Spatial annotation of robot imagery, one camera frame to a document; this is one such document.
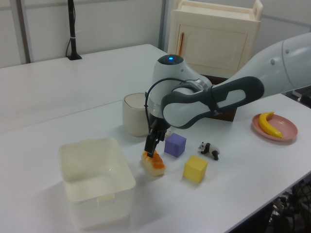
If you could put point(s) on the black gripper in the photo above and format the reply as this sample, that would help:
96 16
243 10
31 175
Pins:
159 128

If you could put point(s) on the orange glazed toy bread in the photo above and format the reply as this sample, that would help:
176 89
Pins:
155 167

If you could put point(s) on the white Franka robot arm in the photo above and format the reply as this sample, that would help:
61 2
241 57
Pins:
184 111

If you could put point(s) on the white plastic basket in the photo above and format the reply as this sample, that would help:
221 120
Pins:
102 211

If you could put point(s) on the purple foam cube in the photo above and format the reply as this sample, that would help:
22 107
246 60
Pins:
175 145

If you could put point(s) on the cream ceramic mug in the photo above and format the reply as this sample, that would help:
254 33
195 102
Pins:
133 116

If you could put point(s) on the yellow foam cube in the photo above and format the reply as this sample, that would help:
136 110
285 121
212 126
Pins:
194 170

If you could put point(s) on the small panda figure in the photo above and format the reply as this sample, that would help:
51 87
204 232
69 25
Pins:
210 149

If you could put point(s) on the cream plastic storage cabinet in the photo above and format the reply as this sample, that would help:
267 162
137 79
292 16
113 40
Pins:
213 48

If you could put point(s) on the yellow toy banana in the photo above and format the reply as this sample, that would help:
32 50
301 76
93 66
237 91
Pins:
266 126

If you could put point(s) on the pink plate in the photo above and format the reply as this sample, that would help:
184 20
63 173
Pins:
286 128

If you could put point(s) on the black pole stand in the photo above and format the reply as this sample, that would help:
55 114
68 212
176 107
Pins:
72 24

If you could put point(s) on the black equipment under table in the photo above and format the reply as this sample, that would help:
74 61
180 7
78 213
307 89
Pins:
298 206

